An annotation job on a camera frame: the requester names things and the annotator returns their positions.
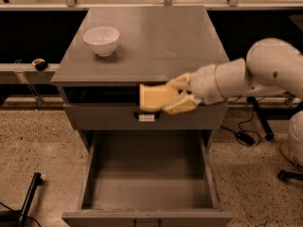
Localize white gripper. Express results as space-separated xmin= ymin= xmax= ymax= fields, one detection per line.
xmin=163 ymin=64 xmax=224 ymax=114

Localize yellow sponge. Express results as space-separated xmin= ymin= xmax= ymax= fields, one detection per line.
xmin=139 ymin=84 xmax=179 ymax=113

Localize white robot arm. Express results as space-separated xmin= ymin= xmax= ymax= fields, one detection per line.
xmin=164 ymin=38 xmax=303 ymax=114

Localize grey drawer cabinet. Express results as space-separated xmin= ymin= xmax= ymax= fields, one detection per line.
xmin=52 ymin=6 xmax=228 ymax=147

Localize open grey middle drawer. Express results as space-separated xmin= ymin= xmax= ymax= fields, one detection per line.
xmin=62 ymin=130 xmax=233 ymax=227

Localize closed grey top drawer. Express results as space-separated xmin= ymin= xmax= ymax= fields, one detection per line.
xmin=64 ymin=103 xmax=227 ymax=131

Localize white ceramic bowl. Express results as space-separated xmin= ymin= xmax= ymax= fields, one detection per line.
xmin=83 ymin=26 xmax=120 ymax=57

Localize black stand leg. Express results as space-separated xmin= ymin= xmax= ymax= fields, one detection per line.
xmin=247 ymin=97 xmax=275 ymax=141

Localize person's tan shoe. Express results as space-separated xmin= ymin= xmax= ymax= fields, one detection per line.
xmin=279 ymin=143 xmax=302 ymax=168

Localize yellow black tape measure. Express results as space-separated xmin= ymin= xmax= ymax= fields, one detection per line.
xmin=32 ymin=59 xmax=48 ymax=71

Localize black bar lower left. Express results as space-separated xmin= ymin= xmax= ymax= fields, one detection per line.
xmin=15 ymin=172 xmax=43 ymax=227

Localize black power adapter with cable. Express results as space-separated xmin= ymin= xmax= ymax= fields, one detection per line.
xmin=221 ymin=110 xmax=261 ymax=147

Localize metal rail frame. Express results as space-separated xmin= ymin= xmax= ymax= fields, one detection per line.
xmin=0 ymin=0 xmax=303 ymax=85

